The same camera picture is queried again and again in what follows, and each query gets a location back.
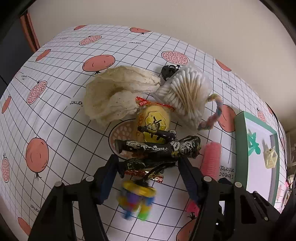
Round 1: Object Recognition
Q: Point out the black hair clip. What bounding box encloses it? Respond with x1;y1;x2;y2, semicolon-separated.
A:
161;65;180;81

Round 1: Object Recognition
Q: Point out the pomegranate print grid tablecloth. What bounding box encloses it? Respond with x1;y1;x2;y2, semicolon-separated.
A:
1;25;286;240

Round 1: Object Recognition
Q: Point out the yellow rice cracker snack packet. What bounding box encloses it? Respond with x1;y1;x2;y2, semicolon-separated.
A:
125;96;177;183

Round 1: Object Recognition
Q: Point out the orange wooden bed frame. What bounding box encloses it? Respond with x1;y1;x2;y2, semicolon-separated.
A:
20;11;40;52

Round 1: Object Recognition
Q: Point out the colourful block toy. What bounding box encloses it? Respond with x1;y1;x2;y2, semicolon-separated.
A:
117;180;156;220

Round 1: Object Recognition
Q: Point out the black gold action figure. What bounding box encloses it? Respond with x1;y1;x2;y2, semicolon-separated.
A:
114;130;201;183

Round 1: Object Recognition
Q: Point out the cream hair claw clip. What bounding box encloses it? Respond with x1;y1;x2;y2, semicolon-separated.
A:
264;147;278;169

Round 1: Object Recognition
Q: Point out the black cable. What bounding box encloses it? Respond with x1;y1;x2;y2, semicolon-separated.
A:
265;102;293;186

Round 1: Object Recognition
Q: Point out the cream lace scrunchie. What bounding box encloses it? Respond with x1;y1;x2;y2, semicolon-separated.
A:
83;66;161;126

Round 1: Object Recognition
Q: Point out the teal rimmed white tray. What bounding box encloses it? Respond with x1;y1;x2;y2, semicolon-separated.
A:
234;111;280;205

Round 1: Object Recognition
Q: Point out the pastel rainbow fuzzy hair tie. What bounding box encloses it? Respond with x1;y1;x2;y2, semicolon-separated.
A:
197;93;224;131

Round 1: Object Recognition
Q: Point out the pink hair roller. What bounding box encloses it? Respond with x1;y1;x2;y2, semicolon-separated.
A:
200;142;222;181

